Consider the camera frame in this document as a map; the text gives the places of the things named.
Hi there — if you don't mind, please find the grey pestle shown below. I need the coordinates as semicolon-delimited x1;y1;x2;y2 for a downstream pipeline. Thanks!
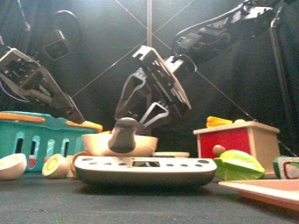
106;116;140;154

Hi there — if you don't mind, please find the wooden mortar bowl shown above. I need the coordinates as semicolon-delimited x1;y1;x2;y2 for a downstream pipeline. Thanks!
80;132;159;158

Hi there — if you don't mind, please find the small flat wooden dish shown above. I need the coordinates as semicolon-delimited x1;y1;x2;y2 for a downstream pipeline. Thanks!
152;151;192;159

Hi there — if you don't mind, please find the yellow toy cheese piece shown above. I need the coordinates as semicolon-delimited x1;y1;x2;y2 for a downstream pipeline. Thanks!
205;115;233;129

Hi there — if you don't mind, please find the toy lemon half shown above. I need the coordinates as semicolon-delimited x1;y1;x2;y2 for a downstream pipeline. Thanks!
41;153;72;179

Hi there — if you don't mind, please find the grey white kitchen scale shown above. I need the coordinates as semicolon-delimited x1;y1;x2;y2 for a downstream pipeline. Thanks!
72;155;219;188

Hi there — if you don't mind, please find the red wooden drawer box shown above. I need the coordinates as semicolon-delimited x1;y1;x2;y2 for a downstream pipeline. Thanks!
192;121;281;179

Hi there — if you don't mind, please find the green toy lettuce leaf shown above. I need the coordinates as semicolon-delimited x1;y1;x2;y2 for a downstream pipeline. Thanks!
212;149;267;181

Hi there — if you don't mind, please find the green red toy block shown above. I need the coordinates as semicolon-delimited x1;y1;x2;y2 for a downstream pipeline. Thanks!
272;156;299;180

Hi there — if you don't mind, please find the pink tray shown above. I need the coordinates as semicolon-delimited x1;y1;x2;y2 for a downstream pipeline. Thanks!
217;178;299;212

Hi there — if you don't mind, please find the teal basket with orange handles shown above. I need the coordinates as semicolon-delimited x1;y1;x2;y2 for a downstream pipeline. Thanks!
0;110;104;173

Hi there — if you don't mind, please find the metal frame pole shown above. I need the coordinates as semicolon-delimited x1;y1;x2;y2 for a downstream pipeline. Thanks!
145;0;155;48

